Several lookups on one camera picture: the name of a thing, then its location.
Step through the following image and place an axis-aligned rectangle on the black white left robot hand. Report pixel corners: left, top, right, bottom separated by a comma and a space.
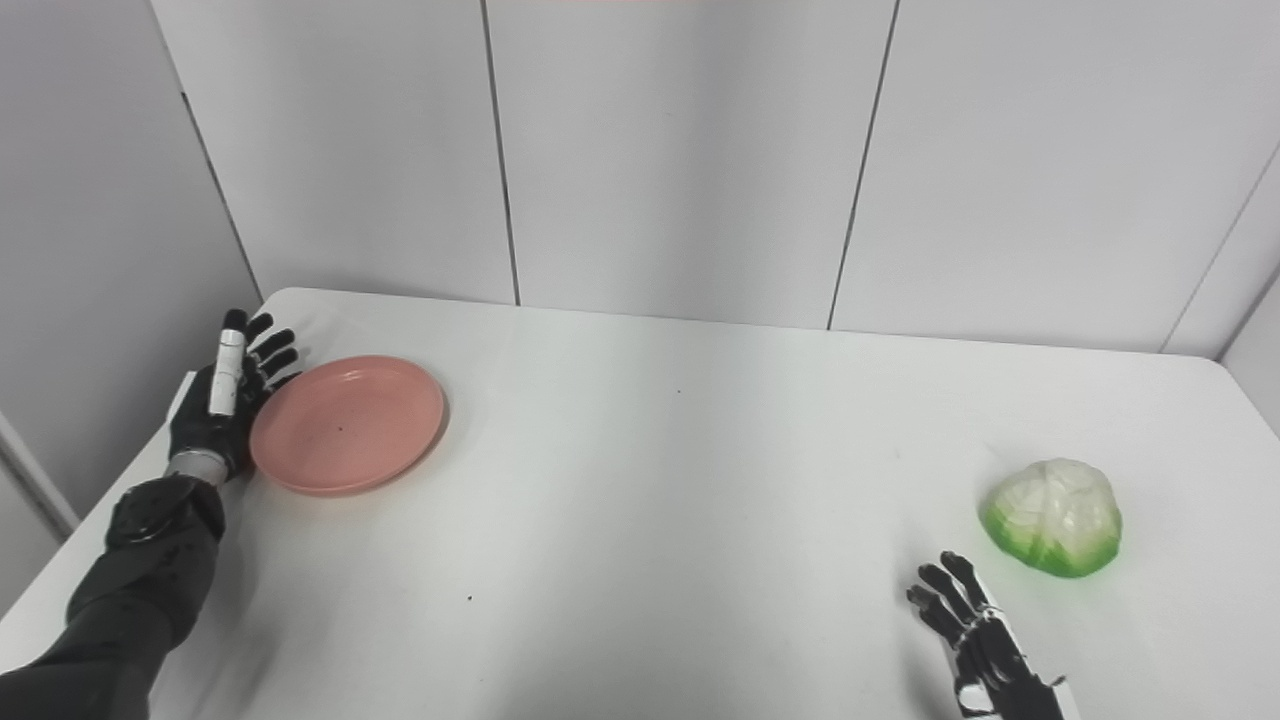
167, 308, 301, 482

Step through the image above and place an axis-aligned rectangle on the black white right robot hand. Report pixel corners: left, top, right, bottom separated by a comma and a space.
906, 551, 1081, 720

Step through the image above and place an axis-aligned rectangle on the pink round plate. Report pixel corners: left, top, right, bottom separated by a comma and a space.
249, 355, 447, 498

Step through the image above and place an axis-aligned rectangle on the green white cabbage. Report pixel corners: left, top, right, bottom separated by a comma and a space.
978, 458, 1123, 579

